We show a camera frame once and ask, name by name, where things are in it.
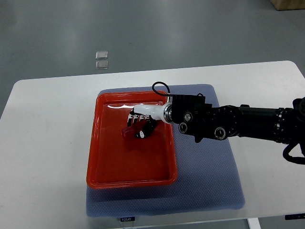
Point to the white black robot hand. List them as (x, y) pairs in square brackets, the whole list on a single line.
[(146, 114)]

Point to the red pepper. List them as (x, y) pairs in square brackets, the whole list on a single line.
[(132, 131)]

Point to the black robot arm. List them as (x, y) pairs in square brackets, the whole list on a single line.
[(197, 118)]

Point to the red plastic tray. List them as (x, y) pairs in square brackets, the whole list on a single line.
[(115, 161)]

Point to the upper floor socket plate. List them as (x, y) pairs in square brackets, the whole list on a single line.
[(101, 55)]

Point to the blue-grey mesh mat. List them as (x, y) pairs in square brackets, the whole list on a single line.
[(207, 180)]

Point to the black table control label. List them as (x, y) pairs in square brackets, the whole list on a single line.
[(127, 219)]

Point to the white table leg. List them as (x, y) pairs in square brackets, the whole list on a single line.
[(253, 223)]

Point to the cardboard box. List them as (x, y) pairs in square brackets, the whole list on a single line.
[(288, 4)]

